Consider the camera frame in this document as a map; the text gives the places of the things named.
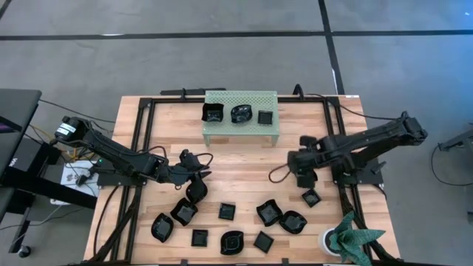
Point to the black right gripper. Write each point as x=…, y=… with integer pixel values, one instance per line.
x=310, y=160

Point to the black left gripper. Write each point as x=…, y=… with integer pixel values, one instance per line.
x=179, y=175

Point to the black wavy square mini plate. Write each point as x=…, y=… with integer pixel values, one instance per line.
x=213, y=112
x=269, y=213
x=183, y=212

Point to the small black square mini plate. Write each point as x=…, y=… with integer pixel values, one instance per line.
x=199, y=238
x=263, y=242
x=265, y=117
x=226, y=211
x=311, y=198

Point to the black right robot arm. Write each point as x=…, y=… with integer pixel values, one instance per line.
x=369, y=136

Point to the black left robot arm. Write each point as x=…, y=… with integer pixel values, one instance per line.
x=122, y=157

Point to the green perforated metal shelf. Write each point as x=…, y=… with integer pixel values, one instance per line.
x=240, y=98

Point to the black bar with clamp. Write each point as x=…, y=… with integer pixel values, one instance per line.
x=192, y=91

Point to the green plant in white pot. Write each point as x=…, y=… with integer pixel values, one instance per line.
x=351, y=240

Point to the black floor tape strip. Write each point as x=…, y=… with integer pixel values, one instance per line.
x=221, y=34
x=332, y=55

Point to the white printed paper sheet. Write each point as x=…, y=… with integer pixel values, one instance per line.
x=72, y=177

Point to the black stand foot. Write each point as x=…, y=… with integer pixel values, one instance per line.
x=458, y=142

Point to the black desk with legs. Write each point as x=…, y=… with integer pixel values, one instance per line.
x=18, y=107

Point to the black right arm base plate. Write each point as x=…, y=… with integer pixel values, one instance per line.
x=373, y=177

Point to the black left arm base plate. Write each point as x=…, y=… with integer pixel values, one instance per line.
x=111, y=179

